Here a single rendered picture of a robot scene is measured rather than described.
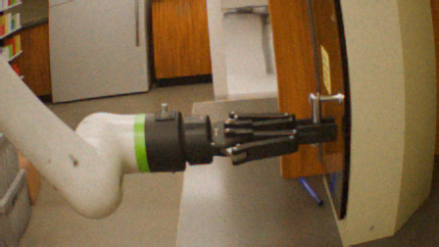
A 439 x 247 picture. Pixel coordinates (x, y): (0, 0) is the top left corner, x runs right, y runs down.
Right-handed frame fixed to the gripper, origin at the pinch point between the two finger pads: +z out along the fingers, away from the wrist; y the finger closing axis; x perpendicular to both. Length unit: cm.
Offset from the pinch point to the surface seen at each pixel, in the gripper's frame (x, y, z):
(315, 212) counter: 22.2, 8.1, 1.6
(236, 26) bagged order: 24, 132, -9
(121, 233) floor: 142, 166, -78
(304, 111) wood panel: 11.0, 29.6, 1.6
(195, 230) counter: 21.7, 5.2, -21.3
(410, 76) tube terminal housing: -9.9, -2.5, 18.5
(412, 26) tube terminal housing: -18.2, 1.2, 20.8
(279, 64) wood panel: 0.9, 31.1, -2.9
